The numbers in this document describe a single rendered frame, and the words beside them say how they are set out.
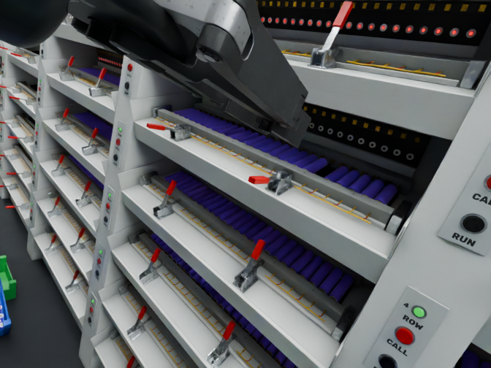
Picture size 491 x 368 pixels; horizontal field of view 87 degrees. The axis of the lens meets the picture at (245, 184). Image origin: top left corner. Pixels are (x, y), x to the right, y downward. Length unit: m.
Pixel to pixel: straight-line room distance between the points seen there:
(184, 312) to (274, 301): 0.26
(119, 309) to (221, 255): 0.48
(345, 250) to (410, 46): 0.35
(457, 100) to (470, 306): 0.21
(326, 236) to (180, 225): 0.35
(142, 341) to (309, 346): 0.53
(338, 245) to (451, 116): 0.19
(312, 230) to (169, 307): 0.43
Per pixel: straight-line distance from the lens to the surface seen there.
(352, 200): 0.40
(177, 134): 0.57
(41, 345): 1.32
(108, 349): 1.09
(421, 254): 0.35
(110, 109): 0.82
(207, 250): 0.55
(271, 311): 0.48
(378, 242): 0.37
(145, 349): 0.86
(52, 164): 1.40
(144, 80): 0.71
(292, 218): 0.39
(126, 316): 0.92
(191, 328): 0.66
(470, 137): 0.34
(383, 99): 0.36
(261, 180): 0.36
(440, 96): 0.35
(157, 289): 0.73
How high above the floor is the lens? 1.00
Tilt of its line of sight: 16 degrees down
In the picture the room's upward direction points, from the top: 18 degrees clockwise
